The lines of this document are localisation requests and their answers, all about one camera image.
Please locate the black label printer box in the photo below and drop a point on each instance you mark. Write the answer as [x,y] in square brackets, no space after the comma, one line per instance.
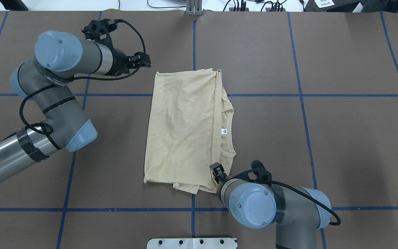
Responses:
[330,5]

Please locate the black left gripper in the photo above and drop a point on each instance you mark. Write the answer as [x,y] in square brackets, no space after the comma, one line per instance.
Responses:
[119,62]

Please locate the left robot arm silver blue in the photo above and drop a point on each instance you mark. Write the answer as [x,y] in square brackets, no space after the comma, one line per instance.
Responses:
[52,117]

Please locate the cream long-sleeve printed shirt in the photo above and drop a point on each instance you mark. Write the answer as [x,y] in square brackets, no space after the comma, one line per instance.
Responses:
[190,128]

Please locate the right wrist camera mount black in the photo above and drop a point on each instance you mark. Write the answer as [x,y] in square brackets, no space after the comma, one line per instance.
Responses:
[257,173]

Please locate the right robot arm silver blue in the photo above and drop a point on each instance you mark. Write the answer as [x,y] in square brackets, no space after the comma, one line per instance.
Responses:
[256,201]

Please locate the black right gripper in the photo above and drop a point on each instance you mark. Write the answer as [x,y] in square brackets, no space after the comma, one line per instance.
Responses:
[217,171]

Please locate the aluminium frame post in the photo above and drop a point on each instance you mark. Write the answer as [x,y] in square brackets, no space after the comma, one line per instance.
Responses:
[194,7]

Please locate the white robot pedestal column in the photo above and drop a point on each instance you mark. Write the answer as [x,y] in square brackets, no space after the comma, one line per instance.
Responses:
[192,243]

